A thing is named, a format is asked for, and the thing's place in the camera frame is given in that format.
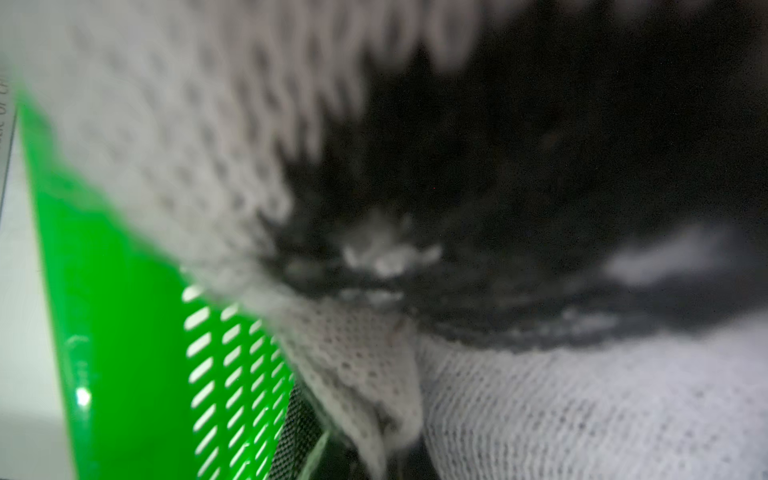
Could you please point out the white black smiley scarf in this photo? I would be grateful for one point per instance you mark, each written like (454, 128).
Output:
(502, 175)

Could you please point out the green plastic mesh basket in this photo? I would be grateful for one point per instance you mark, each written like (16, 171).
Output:
(157, 381)

